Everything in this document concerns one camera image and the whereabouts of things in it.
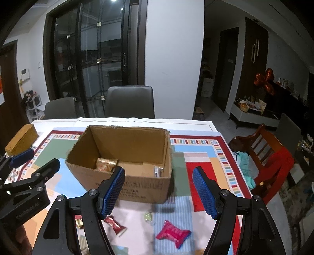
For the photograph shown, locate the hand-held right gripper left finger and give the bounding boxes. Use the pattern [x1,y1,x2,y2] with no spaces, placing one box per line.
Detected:
[33,166,125,255]

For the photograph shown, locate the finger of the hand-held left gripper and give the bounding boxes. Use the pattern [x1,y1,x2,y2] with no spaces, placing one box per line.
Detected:
[0,158,61,195]
[0,148,35,177]

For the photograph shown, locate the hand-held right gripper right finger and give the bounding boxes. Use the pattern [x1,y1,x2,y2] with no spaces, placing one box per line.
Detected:
[192,167,286,255]

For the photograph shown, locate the brown cardboard box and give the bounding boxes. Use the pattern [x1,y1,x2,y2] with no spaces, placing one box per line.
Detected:
[65,125,172,204]

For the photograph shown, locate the bronze foil snack packet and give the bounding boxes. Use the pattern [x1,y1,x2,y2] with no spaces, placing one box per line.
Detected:
[95,158,118,173]

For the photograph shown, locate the red snack packet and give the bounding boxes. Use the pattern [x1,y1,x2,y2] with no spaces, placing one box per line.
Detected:
[102,215,127,237]

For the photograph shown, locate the pink snack packet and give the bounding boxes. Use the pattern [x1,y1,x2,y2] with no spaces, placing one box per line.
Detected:
[156,220,192,249]

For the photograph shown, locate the colourful geometric tablecloth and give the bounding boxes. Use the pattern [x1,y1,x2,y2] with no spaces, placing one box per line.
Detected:
[0,130,253,255]

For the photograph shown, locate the woven rattan box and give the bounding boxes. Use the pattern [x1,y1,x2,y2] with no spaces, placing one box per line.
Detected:
[5,124,39,156]

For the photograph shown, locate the light green candy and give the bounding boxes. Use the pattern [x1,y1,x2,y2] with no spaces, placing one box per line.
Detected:
[143,212,156,226]

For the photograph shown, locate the teal cloth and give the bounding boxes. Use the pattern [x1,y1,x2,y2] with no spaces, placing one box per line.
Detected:
[233,151,256,189]

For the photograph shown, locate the dark wooden door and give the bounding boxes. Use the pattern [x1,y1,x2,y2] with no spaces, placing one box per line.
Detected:
[0,40,30,138]

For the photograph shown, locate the white shoe rack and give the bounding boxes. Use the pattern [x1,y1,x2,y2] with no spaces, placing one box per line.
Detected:
[22,91,41,116]

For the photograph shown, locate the narrow grey dining chair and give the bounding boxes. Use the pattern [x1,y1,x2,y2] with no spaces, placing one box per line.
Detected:
[45,96,78,120]

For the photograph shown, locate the wooden chair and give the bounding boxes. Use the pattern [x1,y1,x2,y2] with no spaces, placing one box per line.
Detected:
[228,124,295,204]

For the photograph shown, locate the red cloth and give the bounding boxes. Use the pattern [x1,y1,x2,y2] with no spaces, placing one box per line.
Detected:
[255,147,295,204]

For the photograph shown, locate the white table cover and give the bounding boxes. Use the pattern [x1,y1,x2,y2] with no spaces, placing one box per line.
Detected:
[32,117,221,134]

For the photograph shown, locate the wide grey dining chair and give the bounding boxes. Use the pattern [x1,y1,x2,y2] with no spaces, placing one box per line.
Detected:
[104,85,155,119]

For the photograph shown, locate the glass sliding door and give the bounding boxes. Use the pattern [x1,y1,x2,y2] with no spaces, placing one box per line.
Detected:
[44,0,148,118]

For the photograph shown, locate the red foil balloons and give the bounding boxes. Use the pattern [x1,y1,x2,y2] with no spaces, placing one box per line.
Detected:
[254,68,275,95]

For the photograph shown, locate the dark double-door cabinet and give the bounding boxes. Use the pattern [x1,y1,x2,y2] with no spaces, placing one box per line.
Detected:
[245,17,269,98]

